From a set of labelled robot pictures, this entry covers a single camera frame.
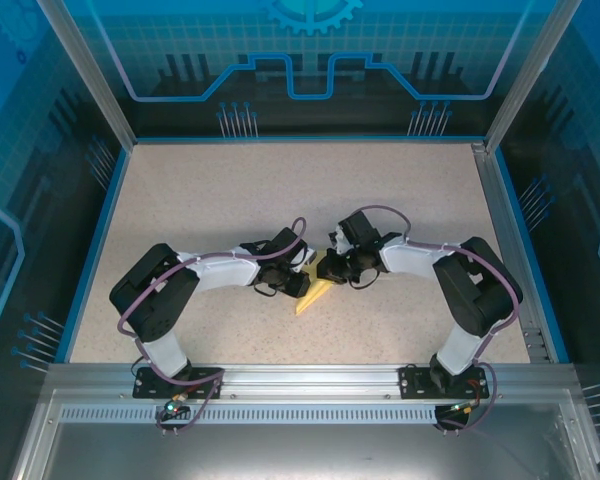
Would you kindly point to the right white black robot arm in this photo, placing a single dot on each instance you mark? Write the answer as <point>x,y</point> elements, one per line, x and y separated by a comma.
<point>410,257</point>

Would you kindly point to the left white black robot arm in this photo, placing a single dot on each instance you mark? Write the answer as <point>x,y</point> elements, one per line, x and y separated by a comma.
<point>225,270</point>

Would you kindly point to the grey metal sheet shelf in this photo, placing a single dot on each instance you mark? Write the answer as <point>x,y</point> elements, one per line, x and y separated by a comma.
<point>305,455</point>

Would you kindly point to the blue table border strip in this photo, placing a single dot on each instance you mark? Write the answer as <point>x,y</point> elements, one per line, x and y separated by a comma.
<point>528,250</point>
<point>101,225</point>

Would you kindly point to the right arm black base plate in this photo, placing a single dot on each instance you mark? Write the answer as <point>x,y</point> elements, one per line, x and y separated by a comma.
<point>412,382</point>

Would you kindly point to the long aluminium mounting rail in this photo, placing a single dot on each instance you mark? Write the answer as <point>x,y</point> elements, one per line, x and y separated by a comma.
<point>305,382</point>

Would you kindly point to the aluminium side rail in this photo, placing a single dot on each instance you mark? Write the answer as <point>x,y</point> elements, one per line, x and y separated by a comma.
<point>495,190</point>

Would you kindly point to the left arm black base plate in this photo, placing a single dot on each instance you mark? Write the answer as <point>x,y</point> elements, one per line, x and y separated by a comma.
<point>147,385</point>

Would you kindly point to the aluminium frame post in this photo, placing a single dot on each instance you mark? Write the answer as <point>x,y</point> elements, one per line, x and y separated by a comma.
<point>525,75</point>
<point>92,75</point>

